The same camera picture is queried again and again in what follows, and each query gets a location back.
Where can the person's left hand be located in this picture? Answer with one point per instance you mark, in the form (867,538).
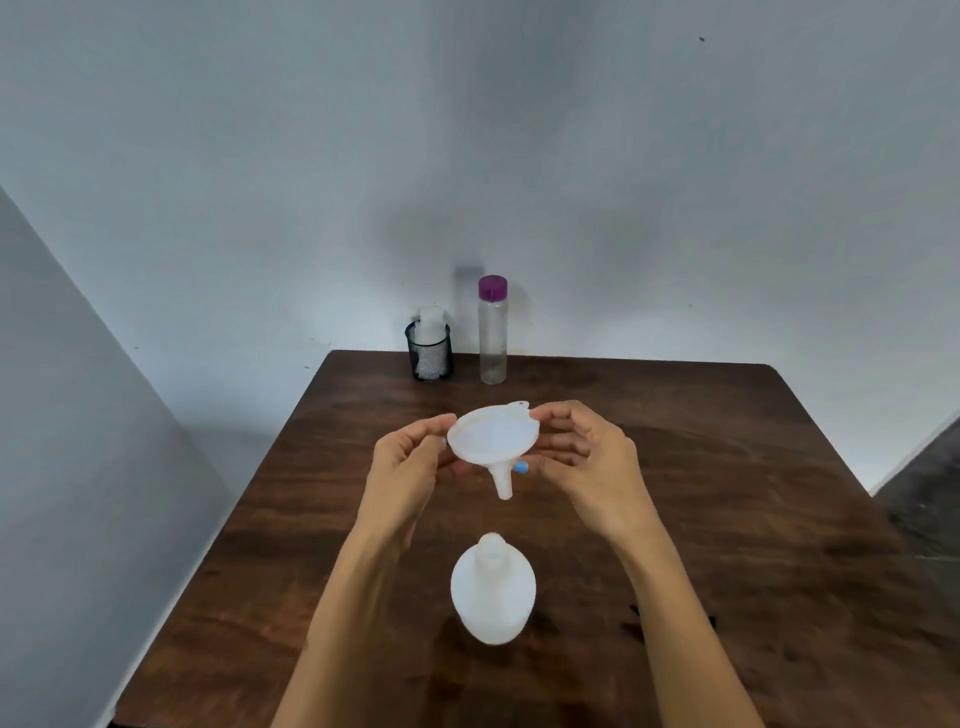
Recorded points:
(397,480)

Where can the person's right hand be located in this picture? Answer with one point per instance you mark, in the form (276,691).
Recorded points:
(600,472)

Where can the white plastic funnel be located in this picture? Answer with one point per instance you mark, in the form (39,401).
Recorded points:
(491,435)

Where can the black spray trigger with tube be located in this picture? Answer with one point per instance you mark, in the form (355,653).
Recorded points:
(636,613)

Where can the white spray bottle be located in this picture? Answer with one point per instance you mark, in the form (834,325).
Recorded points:
(493,600)

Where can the clear water bottle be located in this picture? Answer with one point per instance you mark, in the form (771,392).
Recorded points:
(493,345)

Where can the purple bottle cap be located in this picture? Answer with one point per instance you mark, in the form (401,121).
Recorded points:
(493,287)

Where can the person's left forearm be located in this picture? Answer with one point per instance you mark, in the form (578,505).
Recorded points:
(337,637)

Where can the person's right forearm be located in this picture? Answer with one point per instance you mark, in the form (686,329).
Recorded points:
(690,637)

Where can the black mesh holder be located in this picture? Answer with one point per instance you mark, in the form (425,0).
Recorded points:
(431,367)

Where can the dark wooden table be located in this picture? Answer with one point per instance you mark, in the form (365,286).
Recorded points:
(750,487)

